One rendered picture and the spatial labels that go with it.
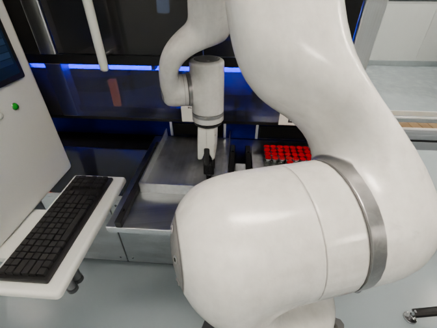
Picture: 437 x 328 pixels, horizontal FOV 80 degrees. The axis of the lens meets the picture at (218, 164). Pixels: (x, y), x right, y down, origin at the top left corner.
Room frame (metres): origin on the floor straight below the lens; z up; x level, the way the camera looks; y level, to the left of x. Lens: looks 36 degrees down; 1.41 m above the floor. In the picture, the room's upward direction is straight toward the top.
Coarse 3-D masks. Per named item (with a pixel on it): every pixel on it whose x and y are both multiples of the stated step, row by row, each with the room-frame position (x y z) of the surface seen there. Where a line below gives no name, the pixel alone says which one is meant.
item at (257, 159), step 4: (252, 148) 0.78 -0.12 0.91; (252, 152) 0.75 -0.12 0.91; (252, 156) 0.73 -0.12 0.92; (256, 156) 0.77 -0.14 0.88; (260, 156) 0.77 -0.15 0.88; (252, 160) 0.70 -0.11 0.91; (256, 160) 0.75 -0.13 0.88; (260, 160) 0.75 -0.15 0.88; (252, 164) 0.68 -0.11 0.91; (256, 164) 0.73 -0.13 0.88; (260, 164) 0.73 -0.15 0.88; (252, 168) 0.67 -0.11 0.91
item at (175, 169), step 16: (160, 144) 0.82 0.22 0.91; (176, 144) 0.85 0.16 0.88; (192, 144) 0.85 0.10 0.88; (224, 144) 0.85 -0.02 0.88; (160, 160) 0.75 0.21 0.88; (176, 160) 0.75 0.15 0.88; (192, 160) 0.75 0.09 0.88; (224, 160) 0.75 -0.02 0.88; (144, 176) 0.63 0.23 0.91; (160, 176) 0.66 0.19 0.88; (176, 176) 0.66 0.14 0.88; (192, 176) 0.66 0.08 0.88; (160, 192) 0.58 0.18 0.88; (176, 192) 0.58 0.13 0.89
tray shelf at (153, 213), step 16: (240, 144) 0.86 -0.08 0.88; (256, 144) 0.86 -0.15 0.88; (272, 144) 0.86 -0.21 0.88; (288, 144) 0.86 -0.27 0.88; (304, 144) 0.86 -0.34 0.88; (144, 160) 0.75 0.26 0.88; (240, 160) 0.75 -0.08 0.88; (128, 192) 0.59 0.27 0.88; (144, 192) 0.59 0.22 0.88; (144, 208) 0.52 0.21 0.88; (160, 208) 0.52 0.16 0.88; (176, 208) 0.52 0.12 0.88; (112, 224) 0.46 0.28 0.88; (128, 224) 0.46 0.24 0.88; (144, 224) 0.46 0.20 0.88; (160, 224) 0.46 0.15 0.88
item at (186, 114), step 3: (183, 108) 0.84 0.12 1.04; (186, 108) 0.84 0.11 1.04; (189, 108) 0.84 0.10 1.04; (183, 111) 0.84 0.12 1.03; (186, 111) 0.84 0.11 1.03; (189, 111) 0.84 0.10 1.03; (183, 114) 0.84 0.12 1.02; (186, 114) 0.84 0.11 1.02; (189, 114) 0.84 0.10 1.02; (183, 117) 0.84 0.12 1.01; (186, 117) 0.84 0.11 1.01; (189, 117) 0.84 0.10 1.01; (183, 120) 0.84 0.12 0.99; (186, 120) 0.84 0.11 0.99; (189, 120) 0.84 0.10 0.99; (192, 120) 0.84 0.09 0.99
